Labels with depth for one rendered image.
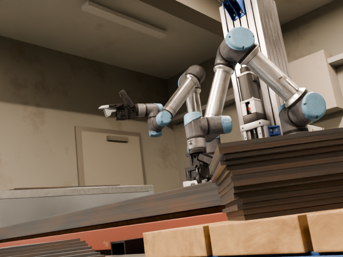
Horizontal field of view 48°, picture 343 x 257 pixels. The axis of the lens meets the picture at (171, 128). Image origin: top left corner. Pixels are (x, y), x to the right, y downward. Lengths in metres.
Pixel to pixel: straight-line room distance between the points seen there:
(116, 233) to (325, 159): 0.64
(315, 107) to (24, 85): 3.86
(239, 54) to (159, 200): 1.06
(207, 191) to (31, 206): 1.51
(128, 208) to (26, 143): 3.97
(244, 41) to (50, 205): 1.27
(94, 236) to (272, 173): 0.71
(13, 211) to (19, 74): 3.14
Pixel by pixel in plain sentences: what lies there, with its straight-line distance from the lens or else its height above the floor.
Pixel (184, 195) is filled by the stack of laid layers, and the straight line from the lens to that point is 0.71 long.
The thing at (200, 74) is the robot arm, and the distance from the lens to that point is 2.21.
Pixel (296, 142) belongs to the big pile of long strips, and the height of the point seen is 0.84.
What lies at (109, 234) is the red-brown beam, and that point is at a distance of 0.91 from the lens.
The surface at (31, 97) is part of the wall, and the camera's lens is 4.97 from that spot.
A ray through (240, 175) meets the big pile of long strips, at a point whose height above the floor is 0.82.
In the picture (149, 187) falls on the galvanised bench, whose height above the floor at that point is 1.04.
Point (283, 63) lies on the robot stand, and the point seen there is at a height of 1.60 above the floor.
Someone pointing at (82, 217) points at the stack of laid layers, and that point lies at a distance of 1.01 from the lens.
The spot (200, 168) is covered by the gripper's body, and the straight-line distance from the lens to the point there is 1.49.
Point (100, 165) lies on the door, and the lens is 5.19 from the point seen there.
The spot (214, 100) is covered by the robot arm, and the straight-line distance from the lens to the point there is 1.72.
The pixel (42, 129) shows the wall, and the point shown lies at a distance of 4.91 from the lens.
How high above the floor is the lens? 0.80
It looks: 14 degrees up
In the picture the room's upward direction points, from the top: 7 degrees counter-clockwise
